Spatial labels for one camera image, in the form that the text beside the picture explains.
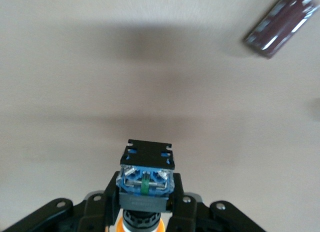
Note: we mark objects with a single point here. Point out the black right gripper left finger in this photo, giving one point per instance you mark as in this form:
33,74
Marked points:
95,212

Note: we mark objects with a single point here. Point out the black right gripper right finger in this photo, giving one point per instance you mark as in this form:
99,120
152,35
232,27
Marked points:
187,214

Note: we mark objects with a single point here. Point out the purple cylindrical capacitor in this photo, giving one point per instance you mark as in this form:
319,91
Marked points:
277,29

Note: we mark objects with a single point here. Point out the yellow push button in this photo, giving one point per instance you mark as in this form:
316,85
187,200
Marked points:
145,199

